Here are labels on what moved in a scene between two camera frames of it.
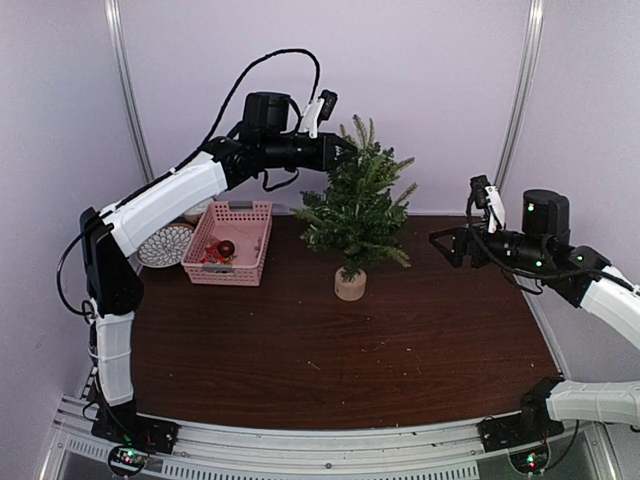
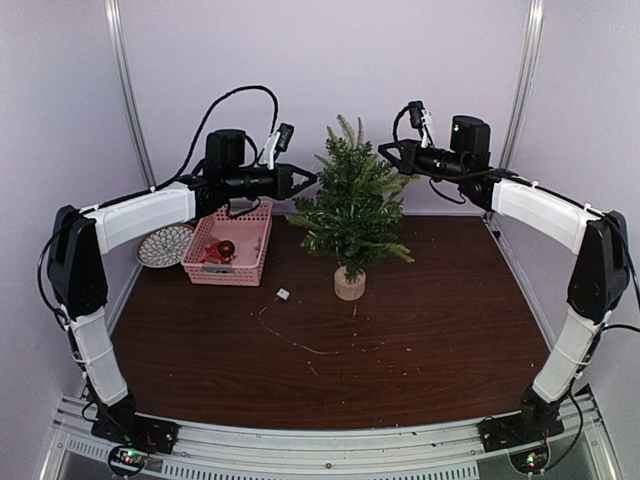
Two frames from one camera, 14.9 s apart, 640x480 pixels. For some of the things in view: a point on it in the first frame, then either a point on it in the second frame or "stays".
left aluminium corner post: (113, 14) stays
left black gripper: (326, 156) → (283, 188)
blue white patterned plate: (168, 247) stays
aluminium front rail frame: (443, 451) stays
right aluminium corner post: (531, 47) stays
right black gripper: (462, 239) → (408, 162)
